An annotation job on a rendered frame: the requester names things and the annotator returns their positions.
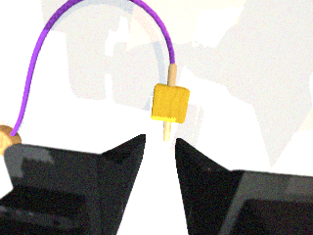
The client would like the yellow wooden block with hole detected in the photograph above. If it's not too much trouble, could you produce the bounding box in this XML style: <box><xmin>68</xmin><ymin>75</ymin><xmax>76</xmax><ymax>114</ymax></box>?
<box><xmin>151</xmin><ymin>83</ymin><xmax>191</xmax><ymax>123</ymax></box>

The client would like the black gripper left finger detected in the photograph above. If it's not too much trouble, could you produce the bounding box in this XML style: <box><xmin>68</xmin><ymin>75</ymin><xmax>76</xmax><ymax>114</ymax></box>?
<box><xmin>3</xmin><ymin>134</ymin><xmax>146</xmax><ymax>235</ymax></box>

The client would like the round wooden button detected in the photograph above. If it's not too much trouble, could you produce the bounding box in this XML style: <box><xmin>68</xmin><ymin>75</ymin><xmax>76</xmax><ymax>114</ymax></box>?
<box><xmin>0</xmin><ymin>125</ymin><xmax>22</xmax><ymax>157</ymax></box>

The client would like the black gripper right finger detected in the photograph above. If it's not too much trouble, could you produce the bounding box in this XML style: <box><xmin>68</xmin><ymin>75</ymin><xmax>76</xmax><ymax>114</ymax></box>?
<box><xmin>175</xmin><ymin>138</ymin><xmax>313</xmax><ymax>235</ymax></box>

